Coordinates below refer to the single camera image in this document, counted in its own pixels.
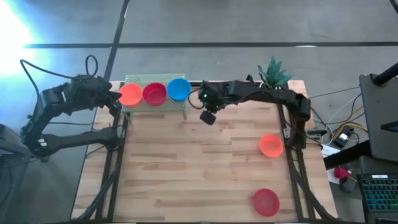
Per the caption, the black right camera cable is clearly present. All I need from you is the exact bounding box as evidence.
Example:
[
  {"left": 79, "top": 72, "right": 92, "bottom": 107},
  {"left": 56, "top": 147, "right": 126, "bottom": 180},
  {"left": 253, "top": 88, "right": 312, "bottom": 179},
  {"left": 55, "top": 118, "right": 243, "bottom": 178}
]
[{"left": 187, "top": 89, "right": 205, "bottom": 111}]

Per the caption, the black diagonal stand leg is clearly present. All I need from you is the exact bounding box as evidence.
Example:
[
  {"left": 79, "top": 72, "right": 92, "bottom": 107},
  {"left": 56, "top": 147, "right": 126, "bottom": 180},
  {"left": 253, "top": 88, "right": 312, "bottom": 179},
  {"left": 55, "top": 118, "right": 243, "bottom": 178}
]
[{"left": 323, "top": 139, "right": 373, "bottom": 170}]

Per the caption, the white paper sheet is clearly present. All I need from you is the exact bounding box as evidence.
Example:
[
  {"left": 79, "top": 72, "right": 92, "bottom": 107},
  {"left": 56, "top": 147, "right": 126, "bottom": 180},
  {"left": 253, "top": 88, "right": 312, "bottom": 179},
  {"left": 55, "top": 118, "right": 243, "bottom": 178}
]
[{"left": 320, "top": 144, "right": 341, "bottom": 158}]

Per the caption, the blue plastic mini bowl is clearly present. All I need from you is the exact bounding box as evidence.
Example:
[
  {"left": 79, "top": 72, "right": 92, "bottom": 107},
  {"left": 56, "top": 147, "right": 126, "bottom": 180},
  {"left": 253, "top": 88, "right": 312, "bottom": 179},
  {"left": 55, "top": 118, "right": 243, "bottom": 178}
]
[{"left": 166, "top": 78, "right": 192, "bottom": 103}]

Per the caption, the green plant in white pot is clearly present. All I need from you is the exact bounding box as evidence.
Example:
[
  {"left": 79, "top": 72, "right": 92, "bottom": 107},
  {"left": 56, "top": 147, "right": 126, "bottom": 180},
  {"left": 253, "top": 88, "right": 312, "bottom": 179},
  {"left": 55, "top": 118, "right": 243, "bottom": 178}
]
[{"left": 256, "top": 55, "right": 295, "bottom": 91}]

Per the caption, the green perforated metal rack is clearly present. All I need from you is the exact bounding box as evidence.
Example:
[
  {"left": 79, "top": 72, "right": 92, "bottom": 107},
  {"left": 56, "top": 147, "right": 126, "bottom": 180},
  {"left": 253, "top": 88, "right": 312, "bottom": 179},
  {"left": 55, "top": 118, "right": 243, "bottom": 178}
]
[{"left": 120, "top": 73, "right": 188, "bottom": 123}]

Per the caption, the orange plastic mini bowl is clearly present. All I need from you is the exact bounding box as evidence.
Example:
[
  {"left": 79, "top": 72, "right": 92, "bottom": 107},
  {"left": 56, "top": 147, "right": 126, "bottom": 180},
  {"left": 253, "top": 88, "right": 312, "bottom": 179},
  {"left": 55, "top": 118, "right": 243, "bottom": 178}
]
[
  {"left": 118, "top": 83, "right": 144, "bottom": 108},
  {"left": 258, "top": 134, "right": 284, "bottom": 159}
]

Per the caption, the small red object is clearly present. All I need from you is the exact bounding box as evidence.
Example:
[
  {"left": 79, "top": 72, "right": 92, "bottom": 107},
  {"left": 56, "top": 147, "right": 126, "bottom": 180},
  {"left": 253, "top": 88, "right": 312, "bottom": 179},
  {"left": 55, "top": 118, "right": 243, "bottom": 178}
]
[{"left": 333, "top": 167, "right": 351, "bottom": 180}]

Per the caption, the backlit laptop keyboard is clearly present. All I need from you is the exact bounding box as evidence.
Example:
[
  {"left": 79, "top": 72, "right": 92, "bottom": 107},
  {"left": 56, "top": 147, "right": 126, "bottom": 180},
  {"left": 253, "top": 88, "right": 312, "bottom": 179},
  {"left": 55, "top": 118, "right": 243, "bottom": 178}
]
[{"left": 356, "top": 173, "right": 398, "bottom": 215}]

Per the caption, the small black usb device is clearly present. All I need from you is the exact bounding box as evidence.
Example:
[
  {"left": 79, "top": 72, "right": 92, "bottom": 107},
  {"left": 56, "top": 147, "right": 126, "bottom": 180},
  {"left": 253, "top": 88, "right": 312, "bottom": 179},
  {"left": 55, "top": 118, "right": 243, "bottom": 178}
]
[{"left": 307, "top": 129, "right": 328, "bottom": 138}]

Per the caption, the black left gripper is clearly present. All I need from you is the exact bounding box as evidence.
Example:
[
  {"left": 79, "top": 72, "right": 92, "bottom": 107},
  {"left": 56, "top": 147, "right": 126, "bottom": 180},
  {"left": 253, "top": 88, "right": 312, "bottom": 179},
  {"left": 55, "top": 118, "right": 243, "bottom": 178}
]
[{"left": 91, "top": 81, "right": 123, "bottom": 108}]

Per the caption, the grey metal stand panel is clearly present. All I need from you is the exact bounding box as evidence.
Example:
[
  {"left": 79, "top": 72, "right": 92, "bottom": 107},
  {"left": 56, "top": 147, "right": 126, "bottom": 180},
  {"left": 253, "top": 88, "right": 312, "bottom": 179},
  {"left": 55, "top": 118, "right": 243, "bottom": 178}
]
[{"left": 359, "top": 73, "right": 398, "bottom": 162}]

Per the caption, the black aluminium table frame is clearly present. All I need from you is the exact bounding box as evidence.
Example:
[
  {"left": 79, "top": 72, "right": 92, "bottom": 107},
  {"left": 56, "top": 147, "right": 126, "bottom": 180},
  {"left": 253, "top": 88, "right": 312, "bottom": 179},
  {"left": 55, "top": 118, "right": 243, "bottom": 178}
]
[{"left": 73, "top": 80, "right": 338, "bottom": 224}]

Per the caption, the red plastic mini bowl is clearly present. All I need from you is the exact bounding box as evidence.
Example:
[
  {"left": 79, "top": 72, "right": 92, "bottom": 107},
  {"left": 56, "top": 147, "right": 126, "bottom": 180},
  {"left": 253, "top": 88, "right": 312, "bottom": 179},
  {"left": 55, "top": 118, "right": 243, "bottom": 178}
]
[
  {"left": 252, "top": 188, "right": 280, "bottom": 218},
  {"left": 142, "top": 82, "right": 168, "bottom": 107}
]

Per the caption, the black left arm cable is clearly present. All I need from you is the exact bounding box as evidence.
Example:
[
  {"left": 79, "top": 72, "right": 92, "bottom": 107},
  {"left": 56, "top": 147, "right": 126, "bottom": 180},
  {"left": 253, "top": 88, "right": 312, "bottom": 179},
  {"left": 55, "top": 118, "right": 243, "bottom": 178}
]
[{"left": 19, "top": 54, "right": 99, "bottom": 96}]

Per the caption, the black power adapter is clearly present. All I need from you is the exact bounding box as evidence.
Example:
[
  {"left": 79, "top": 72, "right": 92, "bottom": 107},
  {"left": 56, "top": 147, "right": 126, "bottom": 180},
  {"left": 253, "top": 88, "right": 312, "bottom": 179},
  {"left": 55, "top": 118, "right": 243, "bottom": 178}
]
[{"left": 332, "top": 126, "right": 355, "bottom": 147}]

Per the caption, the black pole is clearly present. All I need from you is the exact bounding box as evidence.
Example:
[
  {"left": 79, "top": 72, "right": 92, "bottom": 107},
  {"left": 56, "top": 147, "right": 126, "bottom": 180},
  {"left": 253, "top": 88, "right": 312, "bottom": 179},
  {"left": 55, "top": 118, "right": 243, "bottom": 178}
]
[{"left": 372, "top": 62, "right": 398, "bottom": 87}]

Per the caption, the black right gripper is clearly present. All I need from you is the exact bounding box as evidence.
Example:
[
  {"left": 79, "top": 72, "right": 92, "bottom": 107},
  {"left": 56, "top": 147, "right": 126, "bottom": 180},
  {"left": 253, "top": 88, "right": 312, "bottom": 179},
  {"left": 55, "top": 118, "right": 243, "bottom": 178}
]
[{"left": 198, "top": 80, "right": 230, "bottom": 112}]

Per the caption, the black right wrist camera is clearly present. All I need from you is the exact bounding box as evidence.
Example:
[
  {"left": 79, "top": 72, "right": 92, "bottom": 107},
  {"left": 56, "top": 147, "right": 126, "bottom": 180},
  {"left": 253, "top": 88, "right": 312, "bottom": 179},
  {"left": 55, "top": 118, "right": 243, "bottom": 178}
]
[{"left": 199, "top": 110, "right": 218, "bottom": 126}]

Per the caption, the dark grey chair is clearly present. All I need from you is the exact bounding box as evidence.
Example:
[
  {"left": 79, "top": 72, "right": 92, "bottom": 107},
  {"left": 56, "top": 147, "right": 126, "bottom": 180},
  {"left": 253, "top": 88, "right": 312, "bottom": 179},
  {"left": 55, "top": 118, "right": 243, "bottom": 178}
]
[{"left": 0, "top": 123, "right": 32, "bottom": 175}]

